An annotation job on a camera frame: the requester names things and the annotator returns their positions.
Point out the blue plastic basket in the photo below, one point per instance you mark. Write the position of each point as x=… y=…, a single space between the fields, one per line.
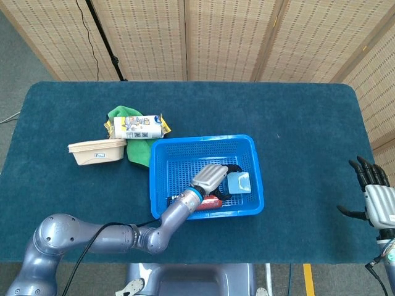
x=172 y=160

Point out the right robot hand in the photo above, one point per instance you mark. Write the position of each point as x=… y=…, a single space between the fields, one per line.
x=381 y=209

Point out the white robot base foot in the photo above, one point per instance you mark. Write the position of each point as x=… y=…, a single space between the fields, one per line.
x=131 y=286
x=261 y=292

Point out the black tripod pole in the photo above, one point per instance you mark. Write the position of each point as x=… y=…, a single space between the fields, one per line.
x=105 y=40

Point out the bamboo folding screen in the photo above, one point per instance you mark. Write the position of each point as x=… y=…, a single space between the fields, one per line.
x=231 y=37

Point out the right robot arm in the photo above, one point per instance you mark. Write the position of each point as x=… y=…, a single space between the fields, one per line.
x=389 y=256

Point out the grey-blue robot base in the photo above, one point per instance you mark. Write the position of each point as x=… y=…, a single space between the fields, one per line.
x=191 y=279

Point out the dark blue table mat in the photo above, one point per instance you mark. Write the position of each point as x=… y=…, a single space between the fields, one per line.
x=277 y=108

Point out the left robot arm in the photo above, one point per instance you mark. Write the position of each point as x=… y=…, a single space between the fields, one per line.
x=92 y=234

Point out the beige plastic lunch box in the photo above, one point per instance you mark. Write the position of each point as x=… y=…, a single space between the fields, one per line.
x=95 y=152

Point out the green cloth black trim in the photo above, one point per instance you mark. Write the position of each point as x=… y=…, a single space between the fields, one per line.
x=139 y=152

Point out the white yellow snack package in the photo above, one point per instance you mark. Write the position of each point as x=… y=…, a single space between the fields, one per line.
x=139 y=128

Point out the white floor pole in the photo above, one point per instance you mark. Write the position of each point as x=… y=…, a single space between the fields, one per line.
x=269 y=279

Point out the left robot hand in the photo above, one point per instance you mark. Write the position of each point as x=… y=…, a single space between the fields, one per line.
x=208 y=179

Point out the red drink can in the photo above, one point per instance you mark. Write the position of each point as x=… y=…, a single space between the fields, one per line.
x=211 y=203

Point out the light blue speaker box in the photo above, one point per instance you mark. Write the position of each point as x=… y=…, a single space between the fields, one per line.
x=240 y=183

